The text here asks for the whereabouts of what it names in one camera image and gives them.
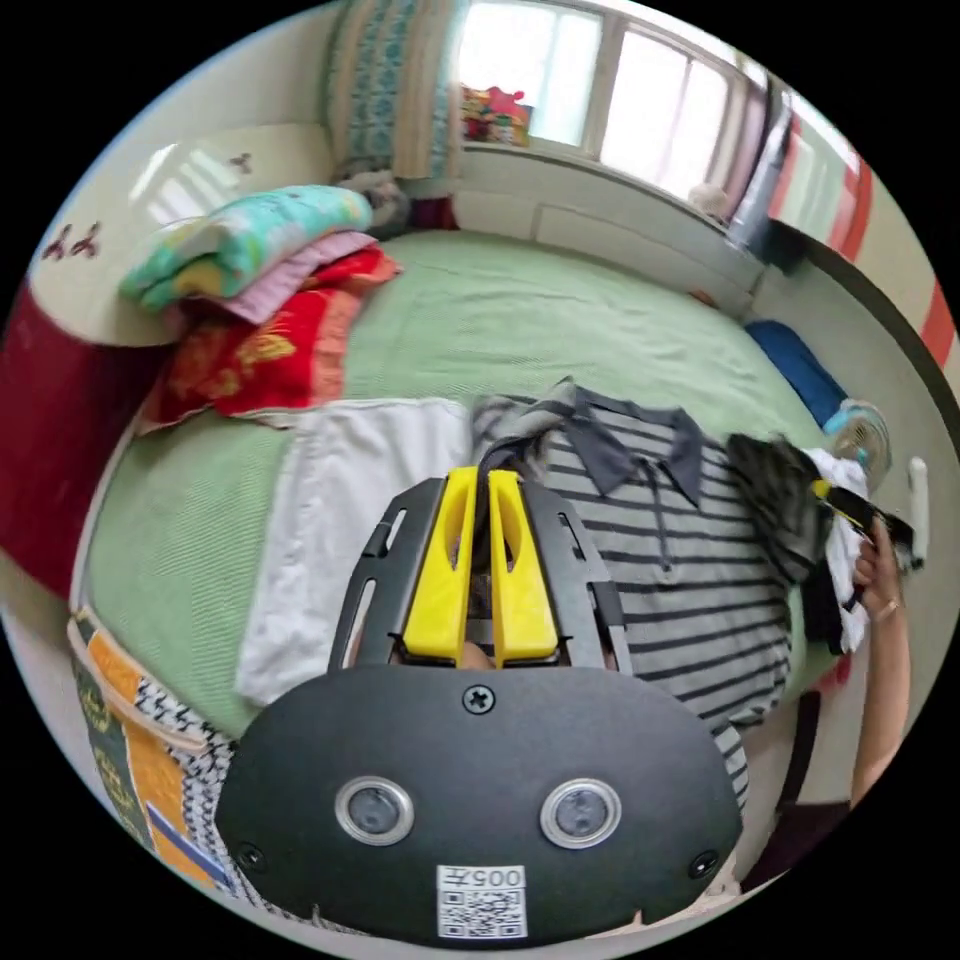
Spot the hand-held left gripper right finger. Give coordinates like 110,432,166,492
487,470,561,668

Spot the red printed folded blanket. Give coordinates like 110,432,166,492
140,247,405,430

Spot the teal printed folded quilt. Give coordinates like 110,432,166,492
118,185,375,314

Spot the blue cushion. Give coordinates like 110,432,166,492
744,320,851,434

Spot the person's right forearm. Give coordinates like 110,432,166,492
849,603,913,810

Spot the black and gray striped t-shirt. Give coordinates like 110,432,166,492
470,377,834,811

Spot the pink folded blanket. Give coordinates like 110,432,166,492
223,230,380,325

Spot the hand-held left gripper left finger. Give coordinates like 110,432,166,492
402,466,480,666

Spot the pile of clothes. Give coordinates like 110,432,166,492
800,447,876,656

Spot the person's right hand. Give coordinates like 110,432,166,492
853,524,903,624

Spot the white garment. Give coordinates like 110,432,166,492
235,397,475,708

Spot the bed with green sheet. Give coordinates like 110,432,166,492
67,228,853,913

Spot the patterned curtain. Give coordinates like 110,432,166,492
323,0,465,181

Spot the window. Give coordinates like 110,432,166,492
453,3,766,198

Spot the light blue small fan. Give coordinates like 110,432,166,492
823,399,894,475

